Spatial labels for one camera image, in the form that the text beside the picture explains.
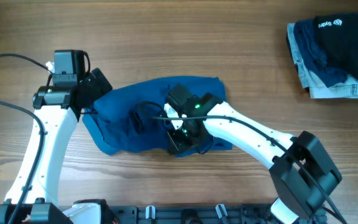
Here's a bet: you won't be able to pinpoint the blue t-shirt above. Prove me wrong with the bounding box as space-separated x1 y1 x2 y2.
83 76 226 155

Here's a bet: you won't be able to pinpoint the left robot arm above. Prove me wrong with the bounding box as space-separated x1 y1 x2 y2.
0 50 118 223

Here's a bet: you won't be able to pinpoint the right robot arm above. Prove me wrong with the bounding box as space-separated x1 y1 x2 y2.
164 84 342 223

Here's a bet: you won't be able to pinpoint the navy blue folded garment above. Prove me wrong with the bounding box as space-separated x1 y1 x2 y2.
293 20 347 88

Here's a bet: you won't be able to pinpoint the light grey denim shorts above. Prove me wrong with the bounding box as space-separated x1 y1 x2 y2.
287 23 358 99

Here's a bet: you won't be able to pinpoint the black garment with white logo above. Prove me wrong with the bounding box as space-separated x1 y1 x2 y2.
314 12 358 79

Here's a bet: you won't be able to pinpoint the left black cable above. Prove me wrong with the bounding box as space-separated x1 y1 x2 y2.
0 53 55 224

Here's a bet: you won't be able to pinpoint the black cable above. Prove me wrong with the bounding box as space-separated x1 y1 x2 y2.
0 53 55 224
138 101 349 224

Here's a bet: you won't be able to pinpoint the right black cable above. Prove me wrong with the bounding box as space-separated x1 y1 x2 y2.
138 101 349 224

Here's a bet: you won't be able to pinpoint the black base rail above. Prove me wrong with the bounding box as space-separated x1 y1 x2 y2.
57 198 328 224

